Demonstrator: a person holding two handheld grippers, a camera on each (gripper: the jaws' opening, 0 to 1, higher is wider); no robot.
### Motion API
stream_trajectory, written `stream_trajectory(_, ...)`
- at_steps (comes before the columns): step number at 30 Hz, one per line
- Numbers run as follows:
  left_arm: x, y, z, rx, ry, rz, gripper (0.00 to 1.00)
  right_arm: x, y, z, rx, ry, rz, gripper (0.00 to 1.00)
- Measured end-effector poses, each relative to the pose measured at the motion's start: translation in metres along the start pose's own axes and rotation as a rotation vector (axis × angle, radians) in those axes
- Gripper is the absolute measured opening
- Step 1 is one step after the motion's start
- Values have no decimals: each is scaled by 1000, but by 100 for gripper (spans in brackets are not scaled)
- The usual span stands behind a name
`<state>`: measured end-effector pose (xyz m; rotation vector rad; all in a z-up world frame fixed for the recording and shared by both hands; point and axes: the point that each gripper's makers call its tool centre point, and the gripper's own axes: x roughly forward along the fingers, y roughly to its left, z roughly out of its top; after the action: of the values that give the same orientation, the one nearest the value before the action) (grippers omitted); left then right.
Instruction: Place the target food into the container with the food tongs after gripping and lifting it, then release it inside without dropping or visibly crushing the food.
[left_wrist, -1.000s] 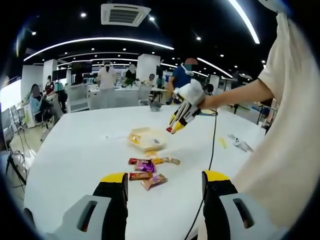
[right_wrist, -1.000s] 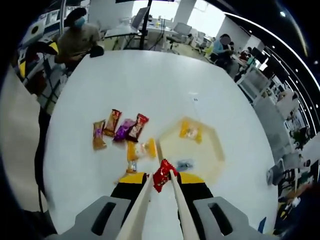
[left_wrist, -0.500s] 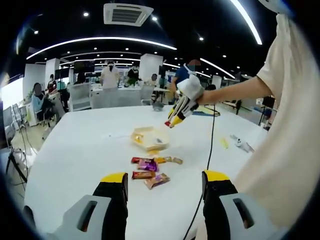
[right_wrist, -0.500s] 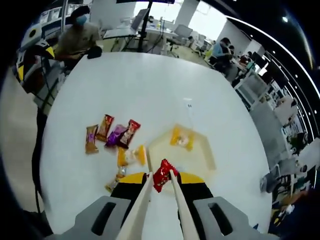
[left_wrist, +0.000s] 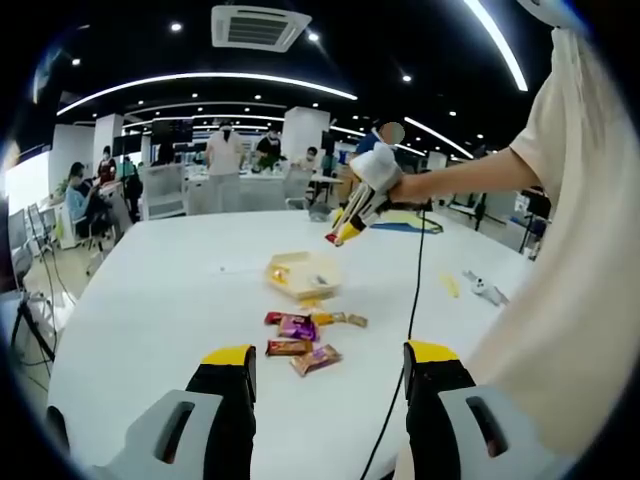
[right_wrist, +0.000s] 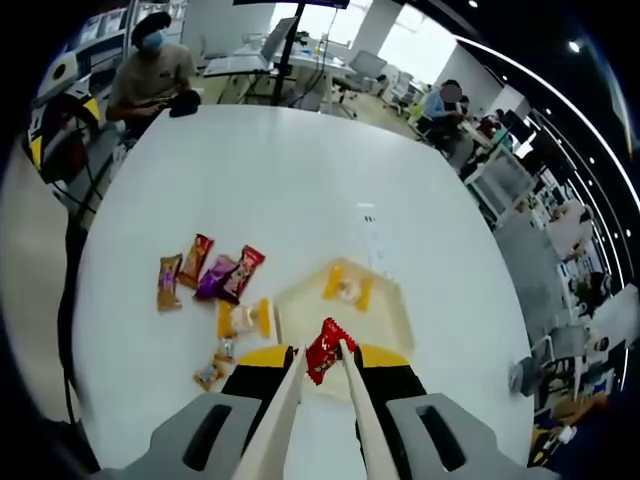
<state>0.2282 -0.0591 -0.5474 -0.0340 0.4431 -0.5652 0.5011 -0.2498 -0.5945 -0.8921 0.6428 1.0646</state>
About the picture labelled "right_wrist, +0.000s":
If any white office desk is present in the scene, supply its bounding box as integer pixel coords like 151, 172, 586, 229
202, 49, 359, 81

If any bright red food packet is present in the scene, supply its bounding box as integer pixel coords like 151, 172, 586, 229
304, 317, 357, 385

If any person's beige shirt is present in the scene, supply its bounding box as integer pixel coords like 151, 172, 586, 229
0, 144, 69, 426

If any dark red food packet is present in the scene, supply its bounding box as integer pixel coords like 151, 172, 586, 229
219, 244, 266, 304

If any grey office chair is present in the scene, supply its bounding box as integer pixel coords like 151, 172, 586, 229
344, 49, 389, 99

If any black pouch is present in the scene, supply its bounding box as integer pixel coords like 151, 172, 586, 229
167, 89, 202, 120

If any wooden hexagonal container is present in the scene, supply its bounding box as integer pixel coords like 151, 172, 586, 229
272, 255, 418, 406

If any small orange food packet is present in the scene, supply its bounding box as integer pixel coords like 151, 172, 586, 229
193, 354, 236, 393

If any curved ceiling light strip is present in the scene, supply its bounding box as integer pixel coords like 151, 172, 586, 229
454, 33, 640, 201

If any small grey pouch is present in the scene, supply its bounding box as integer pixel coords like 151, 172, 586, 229
508, 355, 539, 399

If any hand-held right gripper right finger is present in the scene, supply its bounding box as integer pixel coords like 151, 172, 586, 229
354, 343, 557, 480

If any white storage shelf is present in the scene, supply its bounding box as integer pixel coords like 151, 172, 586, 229
74, 7, 132, 104

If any white mesh office chair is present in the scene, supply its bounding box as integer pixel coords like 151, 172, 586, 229
464, 148, 535, 221

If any black screen stand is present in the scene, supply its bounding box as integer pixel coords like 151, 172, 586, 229
239, 4, 361, 119

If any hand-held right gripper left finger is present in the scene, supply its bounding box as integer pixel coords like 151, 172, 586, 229
97, 343, 296, 480

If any yellow clear food packet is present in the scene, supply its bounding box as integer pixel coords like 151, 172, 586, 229
215, 298, 274, 339
322, 263, 375, 311

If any brown purple food packet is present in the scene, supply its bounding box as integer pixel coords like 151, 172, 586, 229
156, 253, 184, 314

